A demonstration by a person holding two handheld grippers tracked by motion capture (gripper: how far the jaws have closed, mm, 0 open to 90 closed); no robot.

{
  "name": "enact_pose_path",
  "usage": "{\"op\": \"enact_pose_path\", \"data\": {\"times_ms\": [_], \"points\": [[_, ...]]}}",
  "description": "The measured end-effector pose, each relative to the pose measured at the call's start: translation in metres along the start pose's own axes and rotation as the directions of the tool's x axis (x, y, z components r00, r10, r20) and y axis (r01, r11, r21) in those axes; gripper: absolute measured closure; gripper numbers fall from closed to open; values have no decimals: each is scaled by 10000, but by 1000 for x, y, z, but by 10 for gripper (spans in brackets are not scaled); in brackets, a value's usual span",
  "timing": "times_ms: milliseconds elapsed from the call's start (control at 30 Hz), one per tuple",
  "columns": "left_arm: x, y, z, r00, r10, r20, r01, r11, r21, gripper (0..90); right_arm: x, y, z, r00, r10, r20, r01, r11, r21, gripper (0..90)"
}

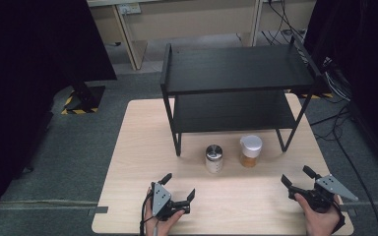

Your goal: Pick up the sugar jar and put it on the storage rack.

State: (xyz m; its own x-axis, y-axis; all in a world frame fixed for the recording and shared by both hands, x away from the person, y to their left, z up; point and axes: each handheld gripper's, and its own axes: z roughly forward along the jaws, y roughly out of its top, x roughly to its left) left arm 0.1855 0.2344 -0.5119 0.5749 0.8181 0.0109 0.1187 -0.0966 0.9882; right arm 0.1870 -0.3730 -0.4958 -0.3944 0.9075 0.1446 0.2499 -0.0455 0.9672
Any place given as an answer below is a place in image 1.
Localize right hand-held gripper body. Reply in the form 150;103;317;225
288;174;359;213

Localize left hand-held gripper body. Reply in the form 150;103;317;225
149;181;192;222

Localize glass shaker with metal lid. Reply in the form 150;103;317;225
205;144;224;174

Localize black two-tier shelf rack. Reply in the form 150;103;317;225
159;34;324;157

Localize person's left hand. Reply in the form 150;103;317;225
144;188;185;236

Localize person's right hand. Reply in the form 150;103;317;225
293;192;343;236

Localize grey floor tape piece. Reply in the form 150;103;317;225
88;206;109;216

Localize black stand base striped tape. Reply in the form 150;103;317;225
61;83;106;116

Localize black curtain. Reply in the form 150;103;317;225
303;0;378;180
0;0;118;227

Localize beige wooden desk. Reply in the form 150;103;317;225
87;0;317;71

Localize left hand-held gripper cable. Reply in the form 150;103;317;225
139;191;156;236

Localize hand-held gripper cable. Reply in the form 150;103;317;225
139;191;156;236
330;196;347;235

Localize black floor cable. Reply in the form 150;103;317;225
309;104;378;236

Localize right hand-held gripper cable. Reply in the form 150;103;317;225
330;196;347;235

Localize white cable bundle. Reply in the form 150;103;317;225
324;70;352;103

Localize black floor cables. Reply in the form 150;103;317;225
261;0;309;46

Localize white wall socket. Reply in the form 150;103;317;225
117;3;143;16

